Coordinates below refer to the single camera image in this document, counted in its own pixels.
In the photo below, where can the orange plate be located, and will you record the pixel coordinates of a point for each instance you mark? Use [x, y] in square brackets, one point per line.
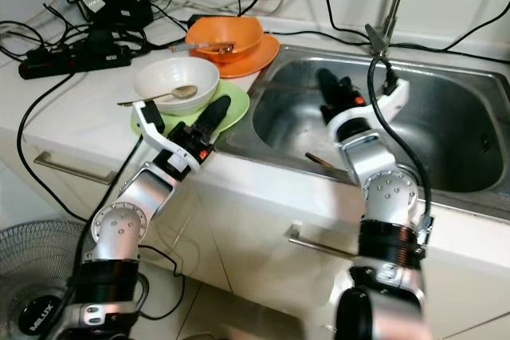
[263, 55]

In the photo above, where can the stainless steel sink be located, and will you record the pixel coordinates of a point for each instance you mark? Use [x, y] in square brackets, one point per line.
[446, 117]

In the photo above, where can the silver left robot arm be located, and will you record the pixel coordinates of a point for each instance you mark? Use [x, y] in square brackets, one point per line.
[127, 228]

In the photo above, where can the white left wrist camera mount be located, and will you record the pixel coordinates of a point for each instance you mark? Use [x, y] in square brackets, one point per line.
[155, 129]

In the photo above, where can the white ribbed bowl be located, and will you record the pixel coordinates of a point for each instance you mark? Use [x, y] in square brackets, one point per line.
[167, 72]

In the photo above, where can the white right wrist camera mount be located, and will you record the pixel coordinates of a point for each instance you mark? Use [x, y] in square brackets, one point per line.
[390, 99]

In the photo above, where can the brown wooden utensil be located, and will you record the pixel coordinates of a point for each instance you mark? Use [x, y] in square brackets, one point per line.
[323, 160]

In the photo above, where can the white kitchen cabinet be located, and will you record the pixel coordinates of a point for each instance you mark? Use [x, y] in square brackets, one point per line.
[247, 252]

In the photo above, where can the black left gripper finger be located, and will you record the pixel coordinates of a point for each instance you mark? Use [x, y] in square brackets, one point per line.
[217, 115]

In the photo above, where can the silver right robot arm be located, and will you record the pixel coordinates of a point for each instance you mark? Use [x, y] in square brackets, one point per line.
[390, 189]

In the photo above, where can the grey floor fan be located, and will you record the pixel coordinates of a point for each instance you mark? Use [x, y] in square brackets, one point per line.
[44, 320]

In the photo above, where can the pale soup spoon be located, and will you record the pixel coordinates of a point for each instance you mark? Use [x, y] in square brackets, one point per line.
[183, 91]

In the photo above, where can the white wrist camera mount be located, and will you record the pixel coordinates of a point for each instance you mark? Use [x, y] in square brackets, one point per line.
[390, 99]
[155, 129]

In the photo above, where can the black power adapter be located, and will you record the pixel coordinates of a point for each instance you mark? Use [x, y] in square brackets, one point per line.
[119, 1]

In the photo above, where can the orange bowl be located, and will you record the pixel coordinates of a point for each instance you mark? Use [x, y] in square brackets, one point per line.
[223, 31]

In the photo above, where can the green plate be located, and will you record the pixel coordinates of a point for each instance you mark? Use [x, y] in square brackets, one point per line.
[235, 101]

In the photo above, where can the black power strip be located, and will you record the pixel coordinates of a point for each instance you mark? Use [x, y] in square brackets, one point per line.
[72, 61]

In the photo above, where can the metal spoon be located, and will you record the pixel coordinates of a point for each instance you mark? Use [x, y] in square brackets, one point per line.
[191, 47]

